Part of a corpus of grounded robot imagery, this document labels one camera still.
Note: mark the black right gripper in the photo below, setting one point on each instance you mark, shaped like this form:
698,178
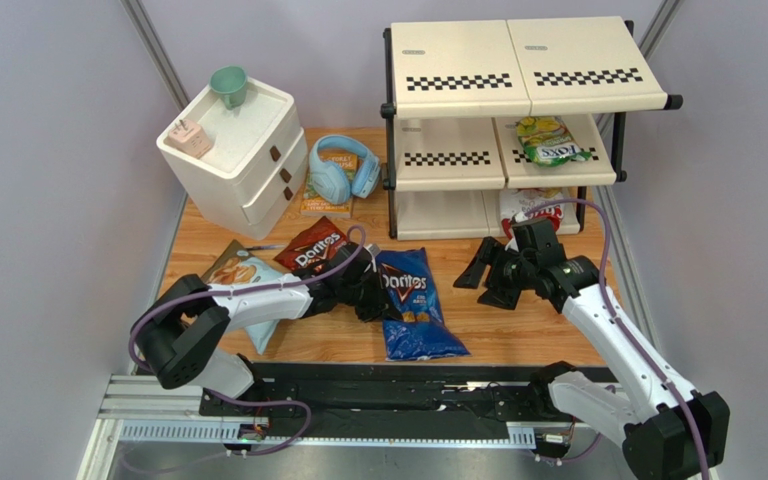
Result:
496,275

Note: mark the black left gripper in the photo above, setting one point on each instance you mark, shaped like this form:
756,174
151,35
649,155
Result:
379,303

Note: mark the red Doritos chips bag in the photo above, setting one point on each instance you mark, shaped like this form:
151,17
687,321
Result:
317,243

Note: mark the white red Chuba chips bag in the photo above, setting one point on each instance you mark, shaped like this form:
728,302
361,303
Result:
516,205

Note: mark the blue Doritos chips bag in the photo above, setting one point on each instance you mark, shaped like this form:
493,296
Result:
417,330

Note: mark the green Foxs snack bag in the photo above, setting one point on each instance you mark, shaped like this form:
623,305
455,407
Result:
548,142

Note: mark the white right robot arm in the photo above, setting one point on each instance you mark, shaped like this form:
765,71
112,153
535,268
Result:
665,427

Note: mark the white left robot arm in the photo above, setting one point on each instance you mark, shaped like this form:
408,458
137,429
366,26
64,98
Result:
178,337

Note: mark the cream three-tier shelf rack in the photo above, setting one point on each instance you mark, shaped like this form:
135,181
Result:
455,92

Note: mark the orange green book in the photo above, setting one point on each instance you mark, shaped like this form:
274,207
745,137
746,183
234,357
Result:
312,204

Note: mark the purple pen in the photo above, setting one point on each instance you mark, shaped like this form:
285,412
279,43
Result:
265,247

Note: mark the light blue headphones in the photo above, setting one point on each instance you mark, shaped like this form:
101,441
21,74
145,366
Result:
330,180

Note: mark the light blue snack bag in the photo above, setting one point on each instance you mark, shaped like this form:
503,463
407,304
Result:
261,333

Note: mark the brown snack bag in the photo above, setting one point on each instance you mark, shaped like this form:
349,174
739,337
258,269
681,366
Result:
224,263

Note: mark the white three-drawer cabinet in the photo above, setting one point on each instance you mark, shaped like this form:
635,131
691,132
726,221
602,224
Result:
256,165

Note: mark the pink power adapter cube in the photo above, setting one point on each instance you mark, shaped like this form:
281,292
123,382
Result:
190,138

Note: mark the green plastic cup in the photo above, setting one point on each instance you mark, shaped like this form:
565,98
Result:
230,84

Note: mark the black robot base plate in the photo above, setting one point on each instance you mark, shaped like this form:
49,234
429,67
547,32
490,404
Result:
399,401

